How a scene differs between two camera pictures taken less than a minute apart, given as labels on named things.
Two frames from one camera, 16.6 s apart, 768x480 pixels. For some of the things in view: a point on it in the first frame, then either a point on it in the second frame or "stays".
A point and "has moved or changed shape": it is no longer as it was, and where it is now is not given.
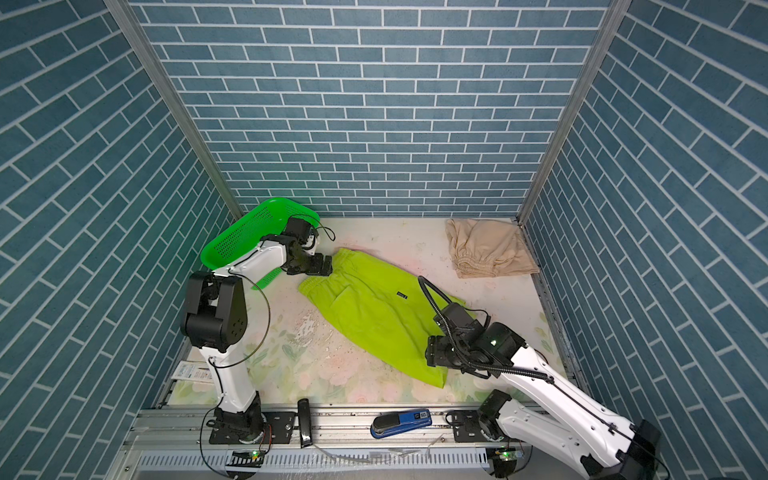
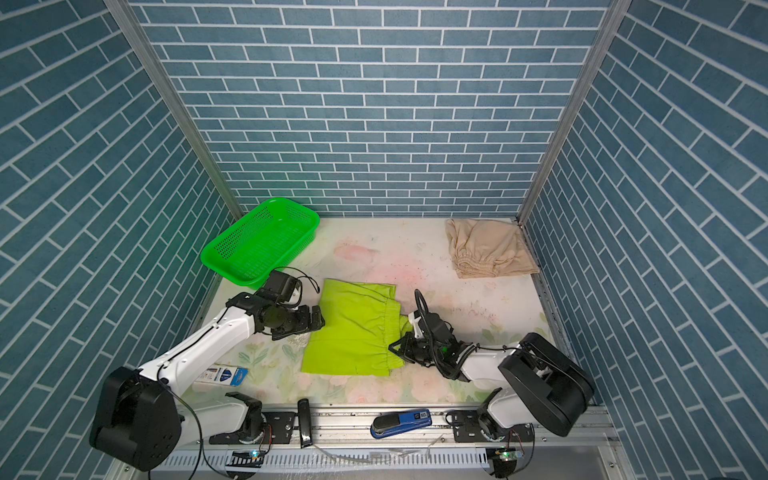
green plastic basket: x=266 y=219 stays
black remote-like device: x=304 y=423 stays
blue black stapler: x=387 y=424 stays
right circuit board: x=505 y=461 stays
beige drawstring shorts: x=489 y=248 stays
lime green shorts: x=383 y=312 has moved or changed shape
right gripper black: x=435 y=351 -> x=405 y=349
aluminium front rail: x=185 y=431 stays
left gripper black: x=316 y=266 -> x=305 y=323
